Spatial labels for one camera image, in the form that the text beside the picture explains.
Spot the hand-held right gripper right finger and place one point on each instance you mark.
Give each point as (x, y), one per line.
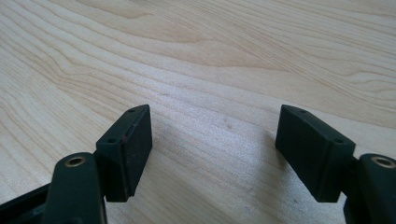
(314, 149)

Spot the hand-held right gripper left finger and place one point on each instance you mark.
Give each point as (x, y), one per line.
(124, 155)

